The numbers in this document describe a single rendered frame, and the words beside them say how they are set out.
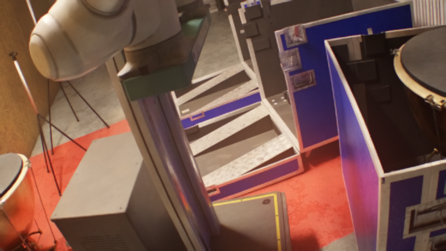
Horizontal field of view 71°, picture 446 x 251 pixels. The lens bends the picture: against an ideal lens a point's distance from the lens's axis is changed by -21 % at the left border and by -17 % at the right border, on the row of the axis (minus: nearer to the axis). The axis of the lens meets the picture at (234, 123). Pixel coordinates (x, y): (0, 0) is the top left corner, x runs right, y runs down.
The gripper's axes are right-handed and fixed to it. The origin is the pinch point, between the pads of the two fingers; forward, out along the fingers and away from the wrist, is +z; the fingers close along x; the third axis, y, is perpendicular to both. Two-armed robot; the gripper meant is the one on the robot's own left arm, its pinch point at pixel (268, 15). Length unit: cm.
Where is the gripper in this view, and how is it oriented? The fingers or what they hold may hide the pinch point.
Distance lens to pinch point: 129.4
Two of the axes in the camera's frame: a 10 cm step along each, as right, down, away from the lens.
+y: 9.7, -2.0, -1.4
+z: 2.4, 8.5, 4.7
